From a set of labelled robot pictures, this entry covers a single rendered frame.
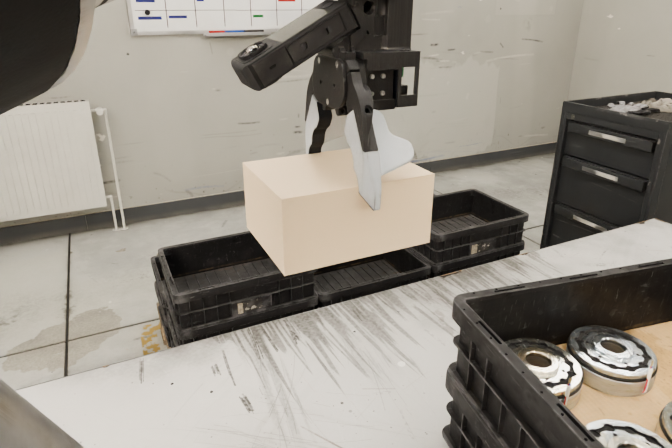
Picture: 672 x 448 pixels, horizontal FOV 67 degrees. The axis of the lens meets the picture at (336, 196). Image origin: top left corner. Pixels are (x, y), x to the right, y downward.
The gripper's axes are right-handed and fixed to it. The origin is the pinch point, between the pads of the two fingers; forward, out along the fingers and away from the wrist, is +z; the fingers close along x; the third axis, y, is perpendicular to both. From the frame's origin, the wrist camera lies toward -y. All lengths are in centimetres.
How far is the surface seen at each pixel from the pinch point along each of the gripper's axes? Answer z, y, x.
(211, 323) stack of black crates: 61, -2, 71
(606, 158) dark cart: 38, 157, 80
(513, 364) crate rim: 16.6, 13.6, -14.2
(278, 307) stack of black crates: 61, 17, 71
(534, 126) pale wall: 80, 324, 271
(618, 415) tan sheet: 26.5, 28.2, -17.5
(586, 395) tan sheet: 26.5, 27.6, -13.7
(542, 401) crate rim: 17.0, 12.6, -19.1
